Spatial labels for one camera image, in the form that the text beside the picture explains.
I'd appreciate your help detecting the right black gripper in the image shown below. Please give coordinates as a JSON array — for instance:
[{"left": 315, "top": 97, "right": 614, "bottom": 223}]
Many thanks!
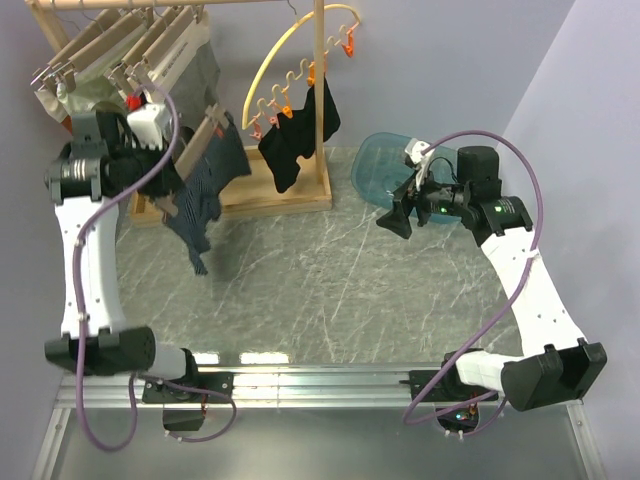
[{"left": 376, "top": 164, "right": 471, "bottom": 239}]

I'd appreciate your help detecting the beige clip hanger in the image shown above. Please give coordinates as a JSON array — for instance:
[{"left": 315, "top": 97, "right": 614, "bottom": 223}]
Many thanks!
[{"left": 152, "top": 103, "right": 230, "bottom": 223}]

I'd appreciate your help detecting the navy striped underwear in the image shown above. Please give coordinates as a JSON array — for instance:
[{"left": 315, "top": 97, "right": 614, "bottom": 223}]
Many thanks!
[{"left": 164, "top": 120, "right": 251, "bottom": 276}]

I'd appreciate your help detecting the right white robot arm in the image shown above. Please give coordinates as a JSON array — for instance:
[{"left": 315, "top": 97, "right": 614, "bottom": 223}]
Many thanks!
[{"left": 377, "top": 139, "right": 607, "bottom": 411}]

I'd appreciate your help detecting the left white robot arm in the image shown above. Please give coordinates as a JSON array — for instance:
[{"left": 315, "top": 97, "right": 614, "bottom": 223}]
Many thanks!
[{"left": 44, "top": 103, "right": 202, "bottom": 402}]

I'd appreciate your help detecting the orange hanging underwear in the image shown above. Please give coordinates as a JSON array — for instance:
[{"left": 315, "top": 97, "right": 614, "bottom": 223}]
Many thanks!
[{"left": 61, "top": 116, "right": 73, "bottom": 134}]

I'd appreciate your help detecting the light green hanging underwear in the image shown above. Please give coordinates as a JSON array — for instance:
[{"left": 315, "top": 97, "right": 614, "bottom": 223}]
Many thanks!
[{"left": 56, "top": 50, "right": 125, "bottom": 116}]

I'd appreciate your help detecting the beige hanger with grey underwear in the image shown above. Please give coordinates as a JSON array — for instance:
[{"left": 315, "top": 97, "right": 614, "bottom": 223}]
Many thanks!
[{"left": 119, "top": 7, "right": 210, "bottom": 101}]

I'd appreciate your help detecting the grey hanging underwear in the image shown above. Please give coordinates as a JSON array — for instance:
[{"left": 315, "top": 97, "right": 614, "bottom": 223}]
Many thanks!
[{"left": 149, "top": 21, "right": 220, "bottom": 130}]

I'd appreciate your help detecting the black hanging underwear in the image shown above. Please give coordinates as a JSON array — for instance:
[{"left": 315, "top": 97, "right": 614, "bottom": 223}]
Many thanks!
[{"left": 258, "top": 87, "right": 316, "bottom": 194}]

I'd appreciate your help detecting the beige hanger with green underwear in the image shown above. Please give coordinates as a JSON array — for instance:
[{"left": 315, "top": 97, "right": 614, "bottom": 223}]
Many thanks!
[{"left": 30, "top": 7, "right": 154, "bottom": 91}]

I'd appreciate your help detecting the yellow curved clip hanger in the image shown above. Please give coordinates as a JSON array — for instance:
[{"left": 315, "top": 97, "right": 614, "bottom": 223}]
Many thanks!
[{"left": 241, "top": 2, "right": 361, "bottom": 140}]

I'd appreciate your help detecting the blue plastic basin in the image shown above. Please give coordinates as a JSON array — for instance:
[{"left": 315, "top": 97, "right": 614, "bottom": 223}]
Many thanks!
[{"left": 351, "top": 132, "right": 460, "bottom": 224}]

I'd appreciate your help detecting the wooden clothes rack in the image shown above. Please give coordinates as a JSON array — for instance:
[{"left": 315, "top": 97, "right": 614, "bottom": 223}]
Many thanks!
[{"left": 26, "top": 1, "right": 334, "bottom": 218}]

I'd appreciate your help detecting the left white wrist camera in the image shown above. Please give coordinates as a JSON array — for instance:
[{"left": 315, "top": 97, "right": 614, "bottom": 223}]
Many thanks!
[{"left": 126, "top": 94, "right": 171, "bottom": 150}]

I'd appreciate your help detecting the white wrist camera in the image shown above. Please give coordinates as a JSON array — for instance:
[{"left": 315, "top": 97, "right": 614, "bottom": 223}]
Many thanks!
[
  {"left": 126, "top": 94, "right": 171, "bottom": 150},
  {"left": 404, "top": 138, "right": 434, "bottom": 189}
]

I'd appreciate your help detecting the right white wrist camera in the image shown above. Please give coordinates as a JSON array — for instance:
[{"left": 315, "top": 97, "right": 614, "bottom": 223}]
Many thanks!
[{"left": 404, "top": 138, "right": 434, "bottom": 189}]

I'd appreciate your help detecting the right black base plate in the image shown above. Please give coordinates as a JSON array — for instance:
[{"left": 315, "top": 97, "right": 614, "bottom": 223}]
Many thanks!
[{"left": 399, "top": 368, "right": 451, "bottom": 402}]

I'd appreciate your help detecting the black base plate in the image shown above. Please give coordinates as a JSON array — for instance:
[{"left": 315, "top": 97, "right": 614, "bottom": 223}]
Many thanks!
[
  {"left": 399, "top": 368, "right": 451, "bottom": 402},
  {"left": 142, "top": 371, "right": 234, "bottom": 404}
]

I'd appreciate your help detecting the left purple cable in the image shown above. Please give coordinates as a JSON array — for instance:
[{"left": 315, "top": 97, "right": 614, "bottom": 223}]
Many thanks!
[{"left": 72, "top": 83, "right": 239, "bottom": 452}]

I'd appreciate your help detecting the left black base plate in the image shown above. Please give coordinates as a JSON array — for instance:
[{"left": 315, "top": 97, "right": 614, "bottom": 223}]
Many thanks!
[{"left": 142, "top": 371, "right": 234, "bottom": 404}]

